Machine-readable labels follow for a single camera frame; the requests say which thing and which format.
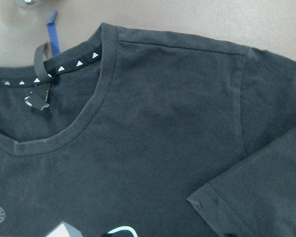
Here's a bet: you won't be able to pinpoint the black printed t-shirt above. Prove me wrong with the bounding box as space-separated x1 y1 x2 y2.
0 23 296 237

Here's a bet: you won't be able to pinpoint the blue tape grid lines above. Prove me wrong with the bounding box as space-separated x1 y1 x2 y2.
46 10 60 56

